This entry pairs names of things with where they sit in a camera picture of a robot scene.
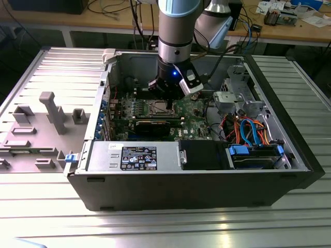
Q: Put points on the silver CPU green edge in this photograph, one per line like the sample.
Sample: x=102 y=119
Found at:
x=161 y=107

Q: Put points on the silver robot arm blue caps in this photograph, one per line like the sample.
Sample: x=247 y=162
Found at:
x=175 y=31

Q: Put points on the CPU socket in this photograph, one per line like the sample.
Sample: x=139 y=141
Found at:
x=175 y=112

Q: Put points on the round coin battery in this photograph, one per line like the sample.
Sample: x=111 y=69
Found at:
x=195 y=97

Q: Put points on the green motherboard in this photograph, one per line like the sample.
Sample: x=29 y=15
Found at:
x=191 y=121

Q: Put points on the black graphics card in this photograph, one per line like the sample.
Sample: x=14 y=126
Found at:
x=152 y=127

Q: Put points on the grey metal drive cage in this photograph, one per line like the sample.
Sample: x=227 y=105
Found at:
x=239 y=77

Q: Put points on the black plastic shroud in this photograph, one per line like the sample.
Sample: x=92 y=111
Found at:
x=201 y=155

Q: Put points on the silver power supply unit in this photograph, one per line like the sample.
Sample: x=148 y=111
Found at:
x=103 y=155

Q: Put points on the hard disk blue carrier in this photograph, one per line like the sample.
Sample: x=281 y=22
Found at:
x=239 y=150

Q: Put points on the black monitor stand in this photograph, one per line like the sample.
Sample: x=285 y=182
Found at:
x=236 y=15

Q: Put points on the black PC case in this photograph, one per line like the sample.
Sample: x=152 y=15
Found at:
x=181 y=191

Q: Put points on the small black device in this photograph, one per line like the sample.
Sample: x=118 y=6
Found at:
x=256 y=28

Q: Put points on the wooden desk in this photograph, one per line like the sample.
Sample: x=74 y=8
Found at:
x=77 y=20

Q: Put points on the blue case latch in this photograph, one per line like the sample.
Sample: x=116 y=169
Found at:
x=71 y=158

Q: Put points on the metal finned cooler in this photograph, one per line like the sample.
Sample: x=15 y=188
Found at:
x=271 y=16

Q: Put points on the printed paper cards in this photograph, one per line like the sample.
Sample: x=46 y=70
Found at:
x=265 y=7

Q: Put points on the grey parts rack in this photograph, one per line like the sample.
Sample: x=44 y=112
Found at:
x=38 y=134

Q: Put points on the grey device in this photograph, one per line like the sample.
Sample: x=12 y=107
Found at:
x=288 y=16

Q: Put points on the black box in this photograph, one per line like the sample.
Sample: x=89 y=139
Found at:
x=46 y=6

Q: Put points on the white papers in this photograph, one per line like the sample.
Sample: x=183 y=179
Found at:
x=316 y=21

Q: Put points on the small grey wrist camera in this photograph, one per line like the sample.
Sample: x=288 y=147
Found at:
x=153 y=85

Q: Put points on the white wrist camera black mount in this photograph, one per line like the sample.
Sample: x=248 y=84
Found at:
x=191 y=85

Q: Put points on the silver metal bracket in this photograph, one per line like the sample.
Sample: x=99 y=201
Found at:
x=227 y=99

